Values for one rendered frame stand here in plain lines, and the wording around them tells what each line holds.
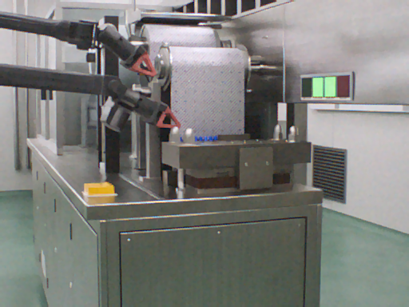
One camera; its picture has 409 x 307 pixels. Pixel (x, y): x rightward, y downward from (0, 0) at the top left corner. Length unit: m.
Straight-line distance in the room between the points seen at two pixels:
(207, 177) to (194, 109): 0.26
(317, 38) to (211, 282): 0.71
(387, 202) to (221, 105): 3.52
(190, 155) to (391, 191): 3.70
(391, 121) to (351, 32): 3.63
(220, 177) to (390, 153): 3.60
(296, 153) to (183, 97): 0.37
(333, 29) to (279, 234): 0.57
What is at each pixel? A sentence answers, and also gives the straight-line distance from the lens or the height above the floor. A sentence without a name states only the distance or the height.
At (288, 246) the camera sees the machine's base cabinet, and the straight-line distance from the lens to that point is 1.63.
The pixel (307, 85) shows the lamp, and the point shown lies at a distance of 1.62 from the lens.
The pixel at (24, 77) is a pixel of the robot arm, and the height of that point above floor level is 1.21.
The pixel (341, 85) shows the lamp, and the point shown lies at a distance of 1.48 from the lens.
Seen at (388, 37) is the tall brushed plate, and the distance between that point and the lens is 1.35.
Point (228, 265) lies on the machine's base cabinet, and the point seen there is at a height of 0.71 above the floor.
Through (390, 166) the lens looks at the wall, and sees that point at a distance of 5.09.
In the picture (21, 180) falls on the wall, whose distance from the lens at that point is 7.27.
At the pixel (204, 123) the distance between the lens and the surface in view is 1.75.
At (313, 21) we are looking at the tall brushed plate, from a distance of 1.62.
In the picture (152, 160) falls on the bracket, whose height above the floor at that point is 0.97.
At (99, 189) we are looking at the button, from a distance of 1.55.
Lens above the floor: 1.15
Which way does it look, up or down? 3 degrees down
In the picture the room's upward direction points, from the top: straight up
